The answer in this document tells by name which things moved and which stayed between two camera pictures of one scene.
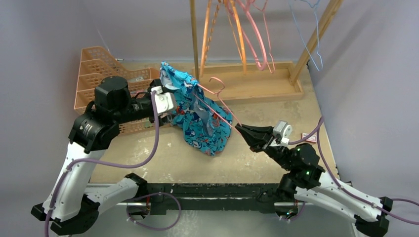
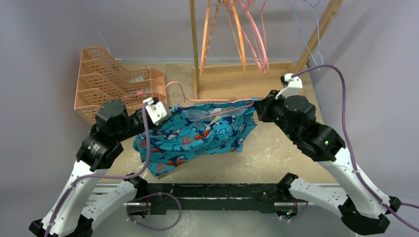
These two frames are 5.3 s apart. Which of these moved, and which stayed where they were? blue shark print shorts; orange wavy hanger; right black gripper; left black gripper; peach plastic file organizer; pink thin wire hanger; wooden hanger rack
Moved: blue shark print shorts; right black gripper; pink thin wire hanger; left black gripper
Stayed: wooden hanger rack; peach plastic file organizer; orange wavy hanger
